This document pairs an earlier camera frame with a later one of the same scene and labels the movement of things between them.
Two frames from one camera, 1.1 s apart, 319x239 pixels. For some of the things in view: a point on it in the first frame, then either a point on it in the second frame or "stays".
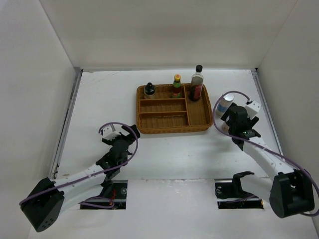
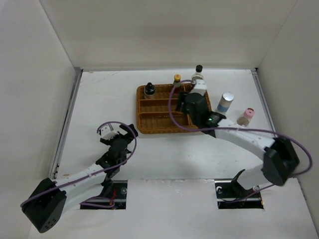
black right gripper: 252,122 to 182,99
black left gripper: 129,138 stays
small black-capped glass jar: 149,90 stays
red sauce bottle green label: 177,86 stays
